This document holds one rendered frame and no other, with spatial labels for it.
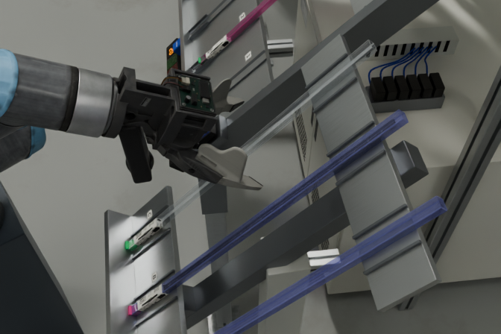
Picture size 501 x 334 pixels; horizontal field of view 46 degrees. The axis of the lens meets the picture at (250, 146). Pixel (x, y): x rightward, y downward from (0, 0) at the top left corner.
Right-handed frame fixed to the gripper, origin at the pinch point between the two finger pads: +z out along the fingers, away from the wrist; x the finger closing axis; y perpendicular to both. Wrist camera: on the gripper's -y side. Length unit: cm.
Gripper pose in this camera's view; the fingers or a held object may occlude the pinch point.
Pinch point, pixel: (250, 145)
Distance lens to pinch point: 79.7
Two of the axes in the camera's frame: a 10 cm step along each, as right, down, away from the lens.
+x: -1.7, -7.7, 6.1
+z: 8.8, 1.7, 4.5
